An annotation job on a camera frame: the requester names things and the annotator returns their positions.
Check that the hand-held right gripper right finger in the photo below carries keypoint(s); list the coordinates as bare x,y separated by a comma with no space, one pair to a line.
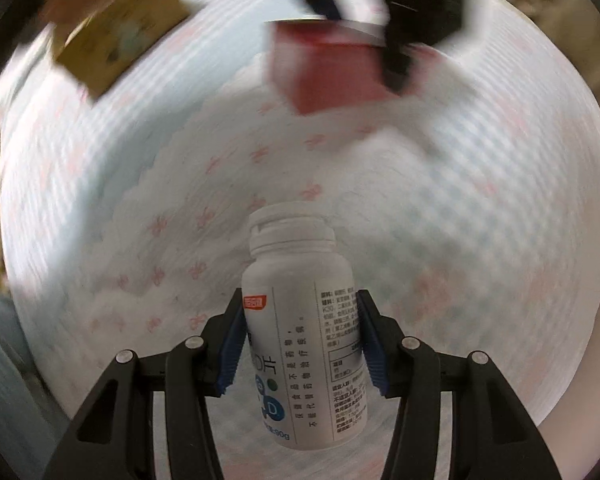
372,352

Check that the light blue hanging cloth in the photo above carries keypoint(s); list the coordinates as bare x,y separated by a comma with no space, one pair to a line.
15,375

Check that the red box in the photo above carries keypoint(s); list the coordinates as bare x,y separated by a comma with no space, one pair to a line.
325,70

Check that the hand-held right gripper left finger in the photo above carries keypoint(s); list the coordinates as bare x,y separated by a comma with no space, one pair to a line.
232,355

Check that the cardboard box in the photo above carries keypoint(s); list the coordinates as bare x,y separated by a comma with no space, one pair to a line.
112,45

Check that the white pill bottle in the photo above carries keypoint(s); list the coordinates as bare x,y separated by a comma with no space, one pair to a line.
305,320

